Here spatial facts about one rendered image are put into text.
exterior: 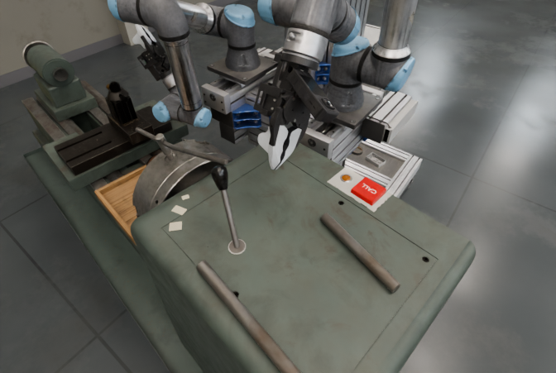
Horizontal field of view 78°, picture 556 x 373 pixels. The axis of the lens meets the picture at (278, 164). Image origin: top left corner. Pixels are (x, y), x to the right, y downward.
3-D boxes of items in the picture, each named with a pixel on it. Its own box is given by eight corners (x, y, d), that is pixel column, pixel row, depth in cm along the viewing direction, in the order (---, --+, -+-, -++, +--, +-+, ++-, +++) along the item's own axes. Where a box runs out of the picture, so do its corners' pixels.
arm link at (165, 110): (171, 111, 125) (189, 96, 132) (147, 103, 129) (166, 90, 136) (175, 128, 130) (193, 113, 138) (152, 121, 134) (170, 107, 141)
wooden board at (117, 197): (221, 190, 135) (219, 183, 132) (136, 245, 116) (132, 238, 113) (178, 155, 150) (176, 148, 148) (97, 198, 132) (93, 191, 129)
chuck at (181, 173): (254, 202, 118) (233, 137, 95) (179, 267, 106) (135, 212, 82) (246, 197, 120) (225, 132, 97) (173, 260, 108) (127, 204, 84)
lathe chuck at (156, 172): (246, 197, 120) (225, 132, 97) (173, 260, 108) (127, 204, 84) (231, 184, 125) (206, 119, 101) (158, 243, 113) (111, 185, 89)
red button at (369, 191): (385, 194, 81) (387, 188, 80) (371, 208, 78) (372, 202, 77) (364, 181, 84) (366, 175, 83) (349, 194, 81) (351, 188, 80)
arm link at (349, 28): (322, 3, 77) (301, -17, 67) (369, 13, 72) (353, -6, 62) (310, 39, 78) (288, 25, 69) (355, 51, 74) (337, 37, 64)
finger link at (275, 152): (258, 160, 70) (270, 117, 68) (277, 171, 66) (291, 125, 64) (246, 160, 68) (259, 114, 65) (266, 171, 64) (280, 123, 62)
